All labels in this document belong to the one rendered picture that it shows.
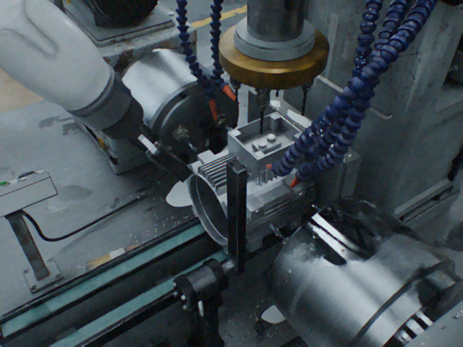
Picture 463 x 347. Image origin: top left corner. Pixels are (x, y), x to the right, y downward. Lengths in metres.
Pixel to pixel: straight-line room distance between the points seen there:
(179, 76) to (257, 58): 0.33
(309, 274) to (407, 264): 0.13
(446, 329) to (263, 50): 0.45
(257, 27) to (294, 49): 0.07
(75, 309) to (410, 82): 0.74
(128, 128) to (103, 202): 0.57
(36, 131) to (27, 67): 0.96
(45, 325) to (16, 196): 0.25
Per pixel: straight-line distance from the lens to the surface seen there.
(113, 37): 1.20
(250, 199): 0.86
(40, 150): 1.51
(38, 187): 0.98
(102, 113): 0.70
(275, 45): 0.73
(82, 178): 1.37
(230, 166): 0.67
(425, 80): 0.85
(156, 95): 1.02
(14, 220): 1.02
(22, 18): 0.62
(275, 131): 0.95
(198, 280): 0.79
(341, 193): 0.90
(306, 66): 0.73
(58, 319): 0.99
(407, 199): 1.11
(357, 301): 0.68
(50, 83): 0.65
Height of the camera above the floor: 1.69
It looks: 43 degrees down
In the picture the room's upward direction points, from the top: straight up
